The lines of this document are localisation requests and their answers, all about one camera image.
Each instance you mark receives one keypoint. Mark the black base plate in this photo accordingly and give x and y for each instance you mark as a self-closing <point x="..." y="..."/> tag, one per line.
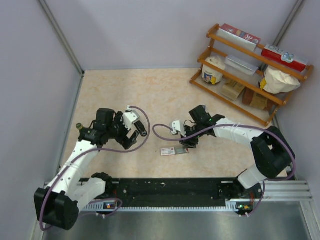
<point x="174" y="192"/>

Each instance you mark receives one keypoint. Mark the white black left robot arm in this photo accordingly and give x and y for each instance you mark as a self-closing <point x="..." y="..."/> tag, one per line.
<point x="61" y="201"/>

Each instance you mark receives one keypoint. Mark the red white staple box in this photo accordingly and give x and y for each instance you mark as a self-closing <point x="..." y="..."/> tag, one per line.
<point x="172" y="151"/>

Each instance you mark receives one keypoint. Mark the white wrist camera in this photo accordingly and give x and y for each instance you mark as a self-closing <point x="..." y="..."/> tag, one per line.
<point x="177" y="127"/>
<point x="130" y="117"/>

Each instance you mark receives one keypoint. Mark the white jar yellow label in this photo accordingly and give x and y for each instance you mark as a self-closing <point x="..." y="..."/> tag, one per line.
<point x="211" y="76"/>

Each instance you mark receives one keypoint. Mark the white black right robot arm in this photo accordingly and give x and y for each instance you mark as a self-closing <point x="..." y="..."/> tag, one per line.
<point x="271" y="152"/>

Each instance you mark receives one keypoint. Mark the red white foil box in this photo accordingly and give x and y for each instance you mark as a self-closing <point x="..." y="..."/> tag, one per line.
<point x="238" y="37"/>

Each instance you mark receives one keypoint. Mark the clear plastic tray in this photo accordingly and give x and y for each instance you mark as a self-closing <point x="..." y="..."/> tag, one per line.
<point x="241" y="65"/>

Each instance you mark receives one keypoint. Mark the white paper bag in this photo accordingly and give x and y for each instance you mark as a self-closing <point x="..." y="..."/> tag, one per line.
<point x="275" y="81"/>

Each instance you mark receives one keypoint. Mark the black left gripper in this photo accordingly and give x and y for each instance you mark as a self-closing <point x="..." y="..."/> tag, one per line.
<point x="118" y="120"/>

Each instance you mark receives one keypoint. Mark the grey slotted cable duct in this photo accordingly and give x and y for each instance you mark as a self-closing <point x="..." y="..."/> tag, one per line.
<point x="107" y="207"/>

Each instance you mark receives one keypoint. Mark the aluminium rail frame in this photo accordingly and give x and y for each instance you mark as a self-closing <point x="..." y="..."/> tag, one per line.
<point x="282" y="191"/>

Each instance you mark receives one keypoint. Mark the brown paper package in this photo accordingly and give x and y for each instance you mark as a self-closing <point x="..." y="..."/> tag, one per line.
<point x="257" y="101"/>

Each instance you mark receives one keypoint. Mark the wooden three-tier rack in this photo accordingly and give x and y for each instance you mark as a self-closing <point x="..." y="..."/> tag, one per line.
<point x="253" y="78"/>

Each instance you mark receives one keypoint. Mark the green glass bottle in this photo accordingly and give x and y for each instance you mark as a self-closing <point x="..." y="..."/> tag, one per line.
<point x="79" y="127"/>

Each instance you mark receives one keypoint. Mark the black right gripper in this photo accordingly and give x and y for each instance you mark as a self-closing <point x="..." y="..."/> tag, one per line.
<point x="189" y="143"/>

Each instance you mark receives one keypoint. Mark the red cling wrap box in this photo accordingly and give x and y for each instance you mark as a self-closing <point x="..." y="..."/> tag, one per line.
<point x="284" y="57"/>

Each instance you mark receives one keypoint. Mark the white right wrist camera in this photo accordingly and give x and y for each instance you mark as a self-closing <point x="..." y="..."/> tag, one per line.
<point x="177" y="127"/>

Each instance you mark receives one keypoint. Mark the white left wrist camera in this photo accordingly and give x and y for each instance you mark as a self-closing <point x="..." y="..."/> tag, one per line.
<point x="130" y="117"/>

